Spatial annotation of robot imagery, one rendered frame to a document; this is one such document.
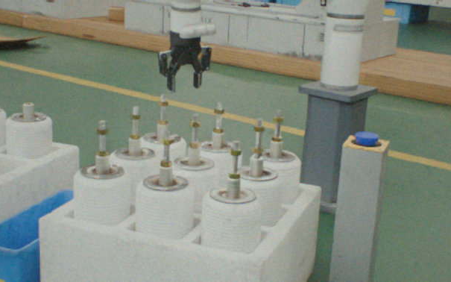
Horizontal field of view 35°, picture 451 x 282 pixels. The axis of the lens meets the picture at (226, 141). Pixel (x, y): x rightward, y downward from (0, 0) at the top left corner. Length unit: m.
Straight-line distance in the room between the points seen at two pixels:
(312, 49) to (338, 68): 1.77
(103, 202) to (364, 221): 0.45
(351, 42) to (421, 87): 1.49
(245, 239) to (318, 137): 0.69
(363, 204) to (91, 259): 0.47
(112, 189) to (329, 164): 0.72
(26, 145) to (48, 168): 0.07
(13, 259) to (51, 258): 0.07
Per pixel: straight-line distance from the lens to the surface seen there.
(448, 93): 3.18
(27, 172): 1.49
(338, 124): 1.76
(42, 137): 1.57
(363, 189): 1.26
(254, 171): 1.25
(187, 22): 1.71
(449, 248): 1.71
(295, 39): 3.56
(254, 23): 3.69
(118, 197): 1.22
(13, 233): 1.43
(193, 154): 1.28
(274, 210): 1.25
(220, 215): 1.12
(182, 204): 1.17
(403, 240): 1.71
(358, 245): 1.30
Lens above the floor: 0.65
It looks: 16 degrees down
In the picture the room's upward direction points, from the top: 3 degrees clockwise
